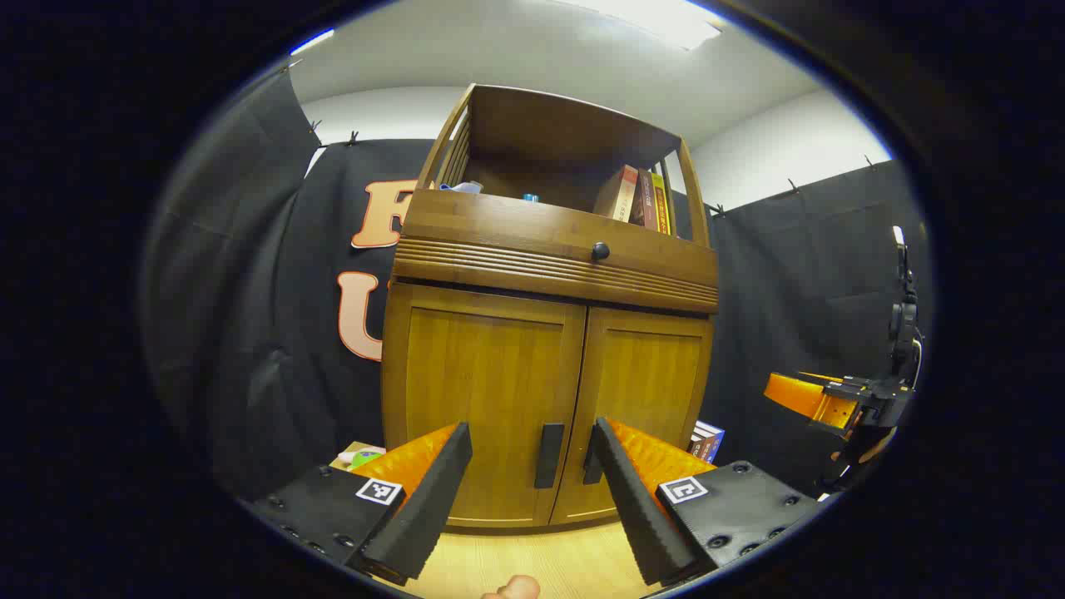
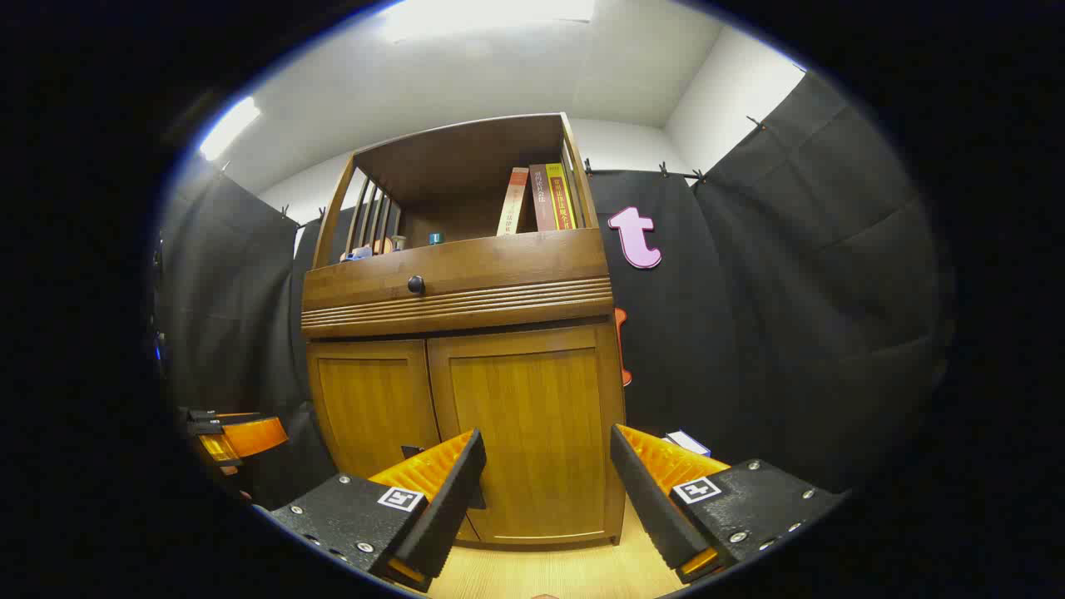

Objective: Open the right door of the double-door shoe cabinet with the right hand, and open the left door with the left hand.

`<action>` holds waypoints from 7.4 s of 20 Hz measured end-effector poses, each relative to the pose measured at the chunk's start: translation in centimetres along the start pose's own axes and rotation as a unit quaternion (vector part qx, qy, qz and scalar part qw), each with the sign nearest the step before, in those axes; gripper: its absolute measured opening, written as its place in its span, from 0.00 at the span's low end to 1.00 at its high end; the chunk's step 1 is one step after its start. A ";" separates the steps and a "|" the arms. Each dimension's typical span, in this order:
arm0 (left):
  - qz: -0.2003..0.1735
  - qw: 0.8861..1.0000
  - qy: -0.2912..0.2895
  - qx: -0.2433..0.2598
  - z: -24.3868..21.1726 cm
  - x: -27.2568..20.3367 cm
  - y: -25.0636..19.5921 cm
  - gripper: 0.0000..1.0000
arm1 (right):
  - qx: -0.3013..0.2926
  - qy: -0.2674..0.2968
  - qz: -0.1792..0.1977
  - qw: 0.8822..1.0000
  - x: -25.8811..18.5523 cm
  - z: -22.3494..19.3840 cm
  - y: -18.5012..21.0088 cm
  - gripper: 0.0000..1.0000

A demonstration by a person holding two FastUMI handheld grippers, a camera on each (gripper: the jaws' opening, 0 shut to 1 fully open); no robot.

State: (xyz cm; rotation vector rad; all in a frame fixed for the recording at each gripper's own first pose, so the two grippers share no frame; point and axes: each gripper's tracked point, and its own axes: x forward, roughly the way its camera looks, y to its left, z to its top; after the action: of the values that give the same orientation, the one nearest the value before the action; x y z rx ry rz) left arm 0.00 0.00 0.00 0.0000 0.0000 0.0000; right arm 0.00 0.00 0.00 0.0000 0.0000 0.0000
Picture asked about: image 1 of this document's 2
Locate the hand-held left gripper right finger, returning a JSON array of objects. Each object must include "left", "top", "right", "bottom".
[{"left": 592, "top": 416, "right": 825, "bottom": 587}]

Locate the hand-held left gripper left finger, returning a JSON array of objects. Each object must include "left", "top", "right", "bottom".
[{"left": 250, "top": 420, "right": 473, "bottom": 587}]

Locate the wooden shoe cabinet door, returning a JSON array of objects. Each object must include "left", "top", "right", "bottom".
[
  {"left": 399, "top": 304, "right": 587, "bottom": 527},
  {"left": 549, "top": 308, "right": 713, "bottom": 525}
]

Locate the wooden double-door shoe cabinet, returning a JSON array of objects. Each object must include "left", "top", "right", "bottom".
[{"left": 380, "top": 83, "right": 721, "bottom": 533}]

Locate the green and pink plush toy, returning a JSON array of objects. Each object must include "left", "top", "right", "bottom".
[{"left": 331, "top": 443, "right": 388, "bottom": 473}]

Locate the blue book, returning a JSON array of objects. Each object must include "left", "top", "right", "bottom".
[{"left": 689, "top": 420, "right": 726, "bottom": 464}]

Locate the yellow book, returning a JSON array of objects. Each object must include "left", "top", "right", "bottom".
[{"left": 649, "top": 172, "right": 671, "bottom": 235}]

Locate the black backdrop cloth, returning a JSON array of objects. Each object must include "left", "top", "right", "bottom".
[{"left": 141, "top": 71, "right": 929, "bottom": 500}]

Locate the dark red book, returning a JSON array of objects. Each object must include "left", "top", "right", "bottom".
[{"left": 630, "top": 169, "right": 658, "bottom": 230}]

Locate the wooden drawer with black knob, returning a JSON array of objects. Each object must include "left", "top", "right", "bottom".
[{"left": 393, "top": 190, "right": 719, "bottom": 315}]

